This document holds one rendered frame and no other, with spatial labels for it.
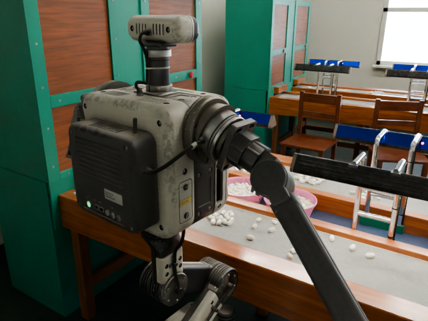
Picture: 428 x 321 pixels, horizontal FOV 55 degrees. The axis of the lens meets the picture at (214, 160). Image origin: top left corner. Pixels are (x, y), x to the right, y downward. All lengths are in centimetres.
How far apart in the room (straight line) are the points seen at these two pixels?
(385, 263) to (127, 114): 118
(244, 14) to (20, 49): 299
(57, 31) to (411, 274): 185
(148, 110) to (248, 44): 376
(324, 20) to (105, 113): 593
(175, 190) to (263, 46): 372
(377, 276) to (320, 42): 547
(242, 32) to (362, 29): 250
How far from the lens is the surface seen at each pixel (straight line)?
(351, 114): 444
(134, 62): 251
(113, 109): 103
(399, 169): 163
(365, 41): 668
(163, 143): 92
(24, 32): 207
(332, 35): 678
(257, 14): 460
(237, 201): 205
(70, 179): 228
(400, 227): 212
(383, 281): 165
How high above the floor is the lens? 165
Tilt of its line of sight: 20 degrees down
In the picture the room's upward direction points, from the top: straight up
